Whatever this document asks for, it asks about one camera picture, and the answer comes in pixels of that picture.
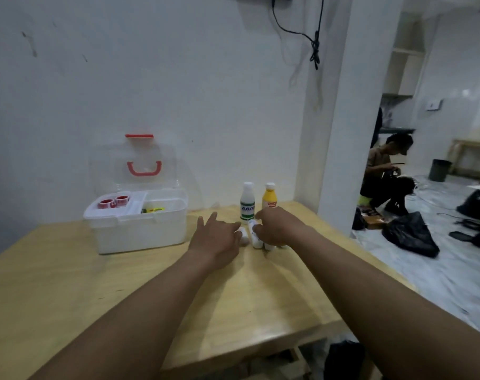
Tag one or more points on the person's left hand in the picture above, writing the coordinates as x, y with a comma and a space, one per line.
214, 243

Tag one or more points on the person's right hand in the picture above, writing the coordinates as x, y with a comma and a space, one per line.
279, 229

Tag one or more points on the person's right fingers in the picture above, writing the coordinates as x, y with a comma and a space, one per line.
260, 229

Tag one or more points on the person's left fingers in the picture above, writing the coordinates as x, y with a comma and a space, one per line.
211, 219

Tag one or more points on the small white bottle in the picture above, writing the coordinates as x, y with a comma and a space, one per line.
258, 243

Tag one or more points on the white gauze roll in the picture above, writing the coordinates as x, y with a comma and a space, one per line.
244, 236

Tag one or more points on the person's right forearm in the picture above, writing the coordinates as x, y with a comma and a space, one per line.
382, 308

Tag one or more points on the person's left forearm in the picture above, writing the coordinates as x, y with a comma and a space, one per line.
145, 320

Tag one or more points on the white bottle with green label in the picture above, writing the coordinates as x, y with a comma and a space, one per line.
247, 203

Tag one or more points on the yellow bottle with red label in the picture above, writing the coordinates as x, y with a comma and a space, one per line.
269, 195

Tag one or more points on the yellow tube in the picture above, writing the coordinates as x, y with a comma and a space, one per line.
153, 210

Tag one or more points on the white storage box clear lid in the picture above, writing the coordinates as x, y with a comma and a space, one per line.
145, 231

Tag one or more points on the red tape roll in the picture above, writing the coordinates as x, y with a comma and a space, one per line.
122, 200
105, 203

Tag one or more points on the small black bag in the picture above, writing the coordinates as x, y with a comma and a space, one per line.
358, 221

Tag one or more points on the yellow-green stool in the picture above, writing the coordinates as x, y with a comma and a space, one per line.
364, 201

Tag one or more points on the brown cardboard box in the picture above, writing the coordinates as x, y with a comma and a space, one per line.
374, 221

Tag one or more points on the large black plastic bag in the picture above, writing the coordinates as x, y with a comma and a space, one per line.
412, 235

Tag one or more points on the black bag under table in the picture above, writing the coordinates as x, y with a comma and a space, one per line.
343, 362

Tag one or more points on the black trash bin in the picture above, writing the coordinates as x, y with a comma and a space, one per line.
440, 170

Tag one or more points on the black backpack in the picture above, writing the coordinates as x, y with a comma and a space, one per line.
477, 205

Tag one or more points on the light wooden table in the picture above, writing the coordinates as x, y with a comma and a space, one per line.
471, 144

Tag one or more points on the white wall switch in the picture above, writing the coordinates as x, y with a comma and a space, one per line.
434, 105

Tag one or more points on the white wall shelf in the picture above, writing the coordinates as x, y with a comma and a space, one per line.
406, 53

